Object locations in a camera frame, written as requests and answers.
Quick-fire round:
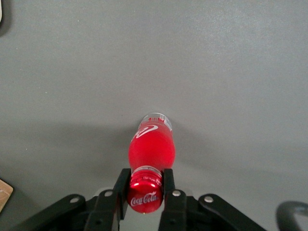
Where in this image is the wooden drawer cabinet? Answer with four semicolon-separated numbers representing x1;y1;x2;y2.
0;179;14;213

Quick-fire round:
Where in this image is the red coke bottle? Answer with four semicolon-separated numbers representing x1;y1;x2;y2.
127;112;176;214

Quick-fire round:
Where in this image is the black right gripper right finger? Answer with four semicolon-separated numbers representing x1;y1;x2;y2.
157;168;193;231

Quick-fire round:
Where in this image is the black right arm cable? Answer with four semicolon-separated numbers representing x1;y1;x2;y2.
276;201;308;231

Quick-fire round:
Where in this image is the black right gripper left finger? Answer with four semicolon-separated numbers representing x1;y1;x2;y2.
85;168;132;231

